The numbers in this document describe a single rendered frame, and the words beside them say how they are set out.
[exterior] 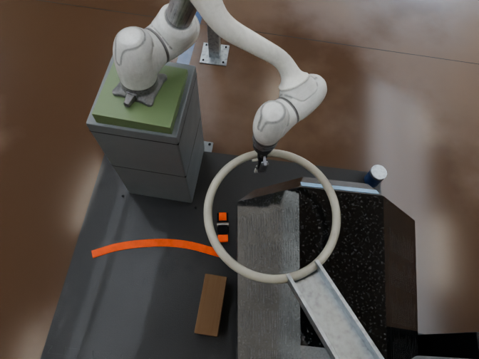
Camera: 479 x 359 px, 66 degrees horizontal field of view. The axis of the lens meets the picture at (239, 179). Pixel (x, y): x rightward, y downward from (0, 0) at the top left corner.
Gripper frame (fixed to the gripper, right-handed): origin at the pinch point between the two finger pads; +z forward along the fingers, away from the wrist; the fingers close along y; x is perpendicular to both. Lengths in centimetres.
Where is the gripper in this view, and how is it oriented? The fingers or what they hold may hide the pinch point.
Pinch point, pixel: (257, 163)
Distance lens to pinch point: 146.8
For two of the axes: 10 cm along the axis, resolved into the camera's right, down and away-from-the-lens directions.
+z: -0.7, 3.4, 9.4
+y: 1.7, 9.3, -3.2
